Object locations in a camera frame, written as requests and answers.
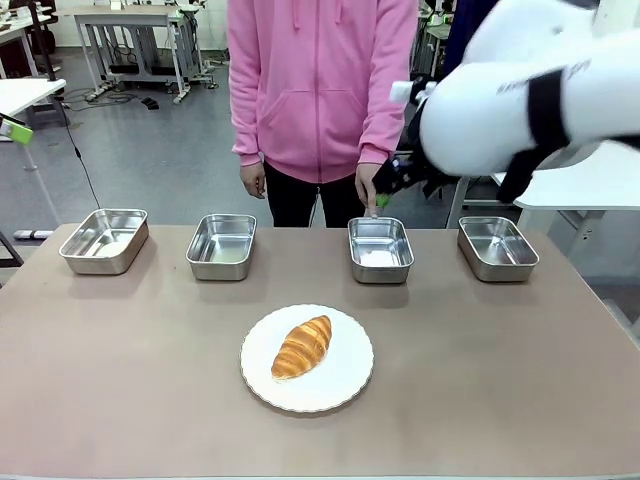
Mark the person's right forearm pink sleeve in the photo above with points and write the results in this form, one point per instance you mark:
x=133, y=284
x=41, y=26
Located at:
x=247, y=125

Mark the black foot pedal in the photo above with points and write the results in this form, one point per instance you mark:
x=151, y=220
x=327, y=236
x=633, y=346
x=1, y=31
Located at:
x=150, y=103

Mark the white scalloped plate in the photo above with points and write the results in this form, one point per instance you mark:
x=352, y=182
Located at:
x=340, y=370

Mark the blue cloth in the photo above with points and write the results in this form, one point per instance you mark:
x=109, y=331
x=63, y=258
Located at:
x=460, y=30

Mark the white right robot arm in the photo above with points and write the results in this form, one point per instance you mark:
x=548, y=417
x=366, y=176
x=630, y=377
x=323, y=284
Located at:
x=475, y=125

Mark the golden croissant bread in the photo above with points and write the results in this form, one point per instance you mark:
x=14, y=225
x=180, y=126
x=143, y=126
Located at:
x=302, y=347

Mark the person's left forearm pink sleeve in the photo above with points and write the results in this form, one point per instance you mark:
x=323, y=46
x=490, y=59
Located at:
x=382, y=130

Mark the black clamp pole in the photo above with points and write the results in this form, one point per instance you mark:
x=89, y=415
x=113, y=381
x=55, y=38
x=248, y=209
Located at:
x=44, y=45

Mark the pink zip hoodie torso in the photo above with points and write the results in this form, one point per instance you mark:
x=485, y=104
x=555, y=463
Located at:
x=320, y=75

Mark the black trousers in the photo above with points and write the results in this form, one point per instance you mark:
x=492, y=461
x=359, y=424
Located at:
x=295, y=205

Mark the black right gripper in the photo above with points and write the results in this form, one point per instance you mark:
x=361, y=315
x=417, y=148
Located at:
x=407, y=175

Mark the small white side table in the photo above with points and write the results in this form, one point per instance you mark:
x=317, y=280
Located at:
x=20, y=95

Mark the grey metal workbench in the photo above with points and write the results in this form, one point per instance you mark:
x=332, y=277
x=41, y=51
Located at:
x=125, y=20

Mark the person's left hand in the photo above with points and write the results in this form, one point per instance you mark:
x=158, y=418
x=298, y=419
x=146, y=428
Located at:
x=367, y=187

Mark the rectangular stainless steel container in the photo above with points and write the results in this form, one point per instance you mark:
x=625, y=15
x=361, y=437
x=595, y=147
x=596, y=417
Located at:
x=505, y=272
x=100, y=265
x=220, y=270
x=380, y=273

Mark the person's right hand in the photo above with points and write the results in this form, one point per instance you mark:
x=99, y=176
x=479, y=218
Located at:
x=252, y=181

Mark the large white side table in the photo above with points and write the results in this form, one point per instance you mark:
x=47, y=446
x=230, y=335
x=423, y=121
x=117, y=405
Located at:
x=600, y=190

